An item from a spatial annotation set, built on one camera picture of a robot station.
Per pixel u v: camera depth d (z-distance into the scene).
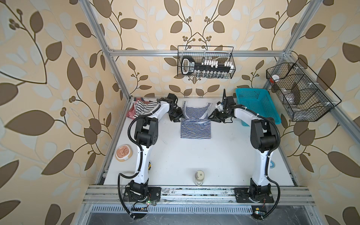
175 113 0.89
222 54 0.91
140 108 1.06
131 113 1.03
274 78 0.86
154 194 0.74
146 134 0.62
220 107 0.96
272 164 0.85
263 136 0.56
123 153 0.87
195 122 1.02
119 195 0.74
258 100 1.18
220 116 0.89
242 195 0.73
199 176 0.71
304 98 0.73
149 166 0.83
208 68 0.83
